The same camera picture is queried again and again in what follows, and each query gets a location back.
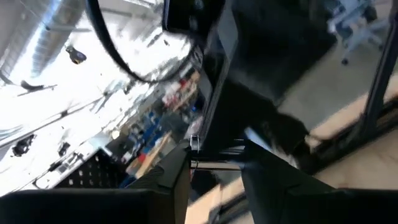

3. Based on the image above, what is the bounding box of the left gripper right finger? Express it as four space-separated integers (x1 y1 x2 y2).
241 140 333 224

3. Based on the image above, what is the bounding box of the black aluminium table frame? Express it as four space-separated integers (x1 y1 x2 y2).
310 0 398 175

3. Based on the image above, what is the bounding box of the black metal pegboard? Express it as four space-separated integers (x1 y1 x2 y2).
55 149 131 189

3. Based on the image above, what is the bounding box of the black spirit level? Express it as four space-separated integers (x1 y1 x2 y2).
189 0 240 170

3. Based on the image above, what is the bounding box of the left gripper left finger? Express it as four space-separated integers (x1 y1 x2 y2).
127 141 191 224

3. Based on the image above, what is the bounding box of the grey office chair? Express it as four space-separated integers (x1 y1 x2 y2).
326 0 389 66

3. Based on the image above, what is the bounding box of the black ceiling spotlight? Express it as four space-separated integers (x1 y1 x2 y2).
65 45 88 65

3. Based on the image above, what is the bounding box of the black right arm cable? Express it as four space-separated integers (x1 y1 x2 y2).
85 0 201 84

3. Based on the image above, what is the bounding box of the grey ventilation duct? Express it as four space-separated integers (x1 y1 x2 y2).
30 0 85 77

